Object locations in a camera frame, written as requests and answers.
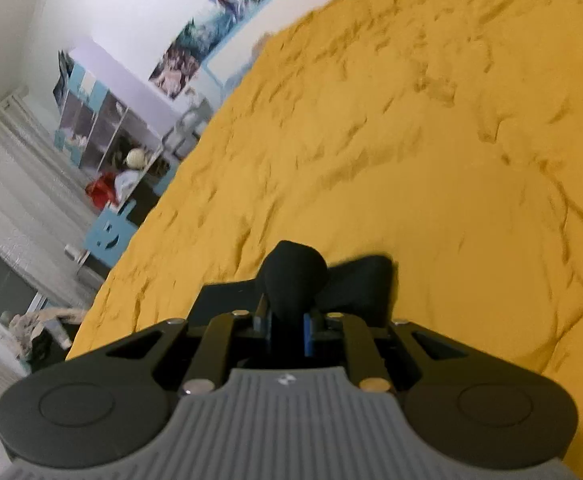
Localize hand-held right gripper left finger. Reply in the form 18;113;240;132
86;294;272;397

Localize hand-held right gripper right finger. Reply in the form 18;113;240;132
304;310;487;395

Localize black pants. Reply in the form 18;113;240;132
188;240;397;361

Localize blue and white desk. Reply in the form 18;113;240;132
121;155;182;221

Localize blue smiley chair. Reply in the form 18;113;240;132
82;200;139;266

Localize yellow quilt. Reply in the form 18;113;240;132
66;0;583;441

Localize white cloth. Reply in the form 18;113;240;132
114;170;142;201

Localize red bag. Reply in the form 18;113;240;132
85;172;120;209

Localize grey chair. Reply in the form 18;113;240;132
164;87;212;161

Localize pile of clothes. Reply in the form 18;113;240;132
1;305;85;376

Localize blue and white bookshelf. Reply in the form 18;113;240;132
54;35;182;181

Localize blue and white headboard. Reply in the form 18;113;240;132
201;0;372;96

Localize grey curtain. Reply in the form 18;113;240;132
0;85;117;401

